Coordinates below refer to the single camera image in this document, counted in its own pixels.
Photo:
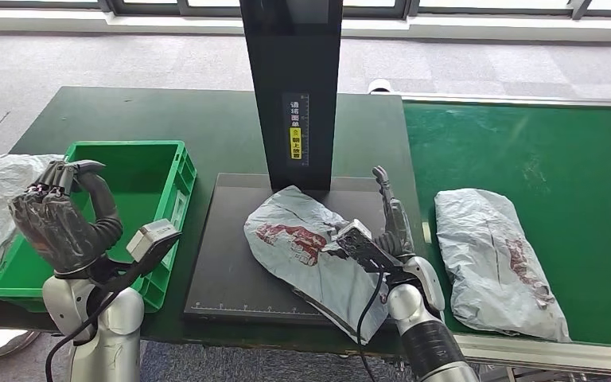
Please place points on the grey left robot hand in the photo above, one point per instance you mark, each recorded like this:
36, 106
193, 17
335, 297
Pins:
63, 226

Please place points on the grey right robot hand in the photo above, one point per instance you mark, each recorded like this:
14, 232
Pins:
398, 221

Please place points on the grey parcel bag red print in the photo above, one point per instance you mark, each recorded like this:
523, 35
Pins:
295, 248
484, 253

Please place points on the white conveyor roller end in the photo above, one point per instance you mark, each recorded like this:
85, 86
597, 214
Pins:
378, 85

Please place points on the green conveyor belt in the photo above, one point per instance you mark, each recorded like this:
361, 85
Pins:
548, 147

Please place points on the black inbound scanner machine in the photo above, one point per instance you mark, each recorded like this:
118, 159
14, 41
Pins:
295, 68

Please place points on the green plastic crate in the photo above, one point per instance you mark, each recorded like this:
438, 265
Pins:
137, 179

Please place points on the round chrome base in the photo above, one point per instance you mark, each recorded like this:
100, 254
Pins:
0, 343

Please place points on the dark green table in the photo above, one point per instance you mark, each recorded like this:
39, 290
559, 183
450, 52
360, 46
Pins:
179, 116

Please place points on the white window sill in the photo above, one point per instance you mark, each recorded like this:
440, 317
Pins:
442, 29

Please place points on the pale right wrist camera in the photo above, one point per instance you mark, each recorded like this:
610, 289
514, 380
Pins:
361, 245

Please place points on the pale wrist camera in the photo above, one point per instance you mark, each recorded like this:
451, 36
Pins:
361, 245
150, 237

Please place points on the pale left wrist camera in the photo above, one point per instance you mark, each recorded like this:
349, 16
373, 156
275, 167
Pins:
150, 237

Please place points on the aluminium conveyor frame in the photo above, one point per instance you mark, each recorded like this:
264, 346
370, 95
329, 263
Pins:
548, 356

